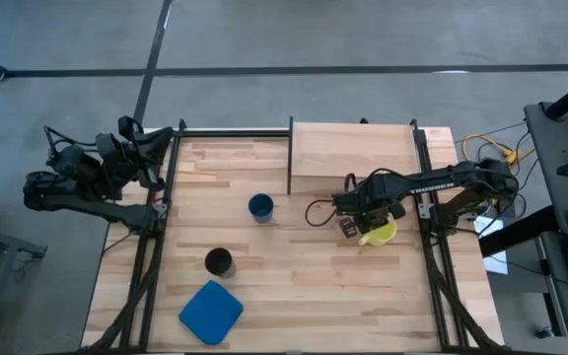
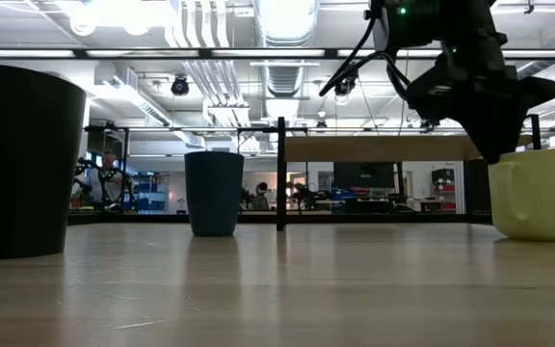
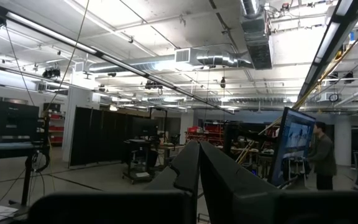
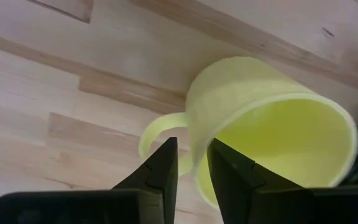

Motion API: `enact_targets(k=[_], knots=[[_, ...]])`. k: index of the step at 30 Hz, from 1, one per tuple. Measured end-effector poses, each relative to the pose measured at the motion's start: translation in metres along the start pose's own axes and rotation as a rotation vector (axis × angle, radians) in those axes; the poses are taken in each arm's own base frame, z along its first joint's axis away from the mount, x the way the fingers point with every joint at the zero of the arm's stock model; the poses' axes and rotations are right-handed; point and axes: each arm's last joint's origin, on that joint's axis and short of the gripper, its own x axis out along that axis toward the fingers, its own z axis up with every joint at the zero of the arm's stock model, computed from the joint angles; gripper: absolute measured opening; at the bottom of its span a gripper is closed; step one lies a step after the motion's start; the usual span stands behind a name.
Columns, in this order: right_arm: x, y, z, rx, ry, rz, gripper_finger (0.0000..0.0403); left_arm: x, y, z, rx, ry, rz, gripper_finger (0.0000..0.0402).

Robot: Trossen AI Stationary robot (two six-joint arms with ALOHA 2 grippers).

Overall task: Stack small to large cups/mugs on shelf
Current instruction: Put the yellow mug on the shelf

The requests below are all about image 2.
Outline yellow mug with handle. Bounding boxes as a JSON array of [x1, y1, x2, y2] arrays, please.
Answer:
[[488, 147, 555, 243]]

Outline dark background monitor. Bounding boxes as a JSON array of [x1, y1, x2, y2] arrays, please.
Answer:
[[332, 161, 397, 190]]

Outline black background rig frame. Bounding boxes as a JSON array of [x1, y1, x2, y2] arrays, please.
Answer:
[[83, 123, 278, 213]]

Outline person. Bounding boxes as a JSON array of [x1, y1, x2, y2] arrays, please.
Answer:
[[87, 149, 130, 211], [251, 181, 272, 211]]

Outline black table edge rail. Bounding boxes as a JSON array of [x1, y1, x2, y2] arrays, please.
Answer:
[[67, 212, 493, 226]]

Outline black round hanging fixture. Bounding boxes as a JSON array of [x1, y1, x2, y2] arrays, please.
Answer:
[[170, 74, 191, 97]]

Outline black side panel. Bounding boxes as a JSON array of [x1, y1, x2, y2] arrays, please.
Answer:
[[463, 158, 493, 226]]

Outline blue storage rack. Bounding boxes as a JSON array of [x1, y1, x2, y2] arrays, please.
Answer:
[[132, 173, 169, 213]]

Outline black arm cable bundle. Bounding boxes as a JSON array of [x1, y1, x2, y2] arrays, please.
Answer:
[[318, 13, 411, 100]]

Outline teal blue cup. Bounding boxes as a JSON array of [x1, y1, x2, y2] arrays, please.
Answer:
[[183, 150, 246, 237]]

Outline large black cup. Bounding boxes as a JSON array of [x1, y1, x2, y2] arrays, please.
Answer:
[[0, 64, 88, 261]]

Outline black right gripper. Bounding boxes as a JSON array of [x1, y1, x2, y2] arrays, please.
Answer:
[[405, 45, 555, 163]]

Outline black hanging ceiling camera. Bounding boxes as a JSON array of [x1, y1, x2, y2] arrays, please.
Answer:
[[333, 76, 358, 105]]

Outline red storage bins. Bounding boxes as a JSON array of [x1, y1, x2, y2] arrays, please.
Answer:
[[431, 168, 458, 213]]

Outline wooden shelf with black frame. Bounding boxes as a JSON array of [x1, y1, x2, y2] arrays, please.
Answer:
[[276, 114, 542, 232]]

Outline black overhead frame bar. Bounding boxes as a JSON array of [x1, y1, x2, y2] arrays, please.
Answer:
[[0, 46, 555, 62]]

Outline silver ceiling ventilation duct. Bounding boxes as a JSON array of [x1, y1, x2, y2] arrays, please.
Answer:
[[252, 0, 322, 98]]

